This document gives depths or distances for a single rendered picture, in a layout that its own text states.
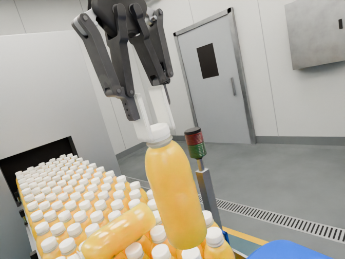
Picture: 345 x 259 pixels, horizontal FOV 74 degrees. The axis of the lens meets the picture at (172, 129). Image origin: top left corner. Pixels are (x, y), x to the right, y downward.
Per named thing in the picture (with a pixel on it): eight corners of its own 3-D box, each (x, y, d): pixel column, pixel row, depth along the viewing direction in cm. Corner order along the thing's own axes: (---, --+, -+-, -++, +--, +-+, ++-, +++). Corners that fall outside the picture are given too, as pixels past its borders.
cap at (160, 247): (167, 264, 49) (165, 257, 48) (150, 263, 50) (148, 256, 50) (172, 250, 52) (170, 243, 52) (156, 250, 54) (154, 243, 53)
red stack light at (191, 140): (195, 146, 79) (192, 135, 79) (183, 145, 85) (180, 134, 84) (207, 140, 83) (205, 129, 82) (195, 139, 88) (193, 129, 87)
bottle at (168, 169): (174, 258, 36) (139, 151, 31) (164, 230, 43) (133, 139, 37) (214, 239, 37) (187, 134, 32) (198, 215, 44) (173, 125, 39)
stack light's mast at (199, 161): (202, 174, 82) (192, 132, 78) (190, 171, 87) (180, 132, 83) (213, 167, 85) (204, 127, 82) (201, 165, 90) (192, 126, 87)
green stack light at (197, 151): (198, 159, 81) (195, 146, 79) (186, 157, 86) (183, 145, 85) (210, 152, 84) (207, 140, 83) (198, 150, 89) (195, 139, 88)
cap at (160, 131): (148, 146, 33) (145, 134, 32) (144, 139, 36) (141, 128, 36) (174, 136, 33) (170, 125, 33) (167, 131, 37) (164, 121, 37)
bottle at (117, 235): (138, 209, 64) (72, 252, 53) (142, 197, 59) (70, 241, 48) (154, 230, 61) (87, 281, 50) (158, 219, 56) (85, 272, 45)
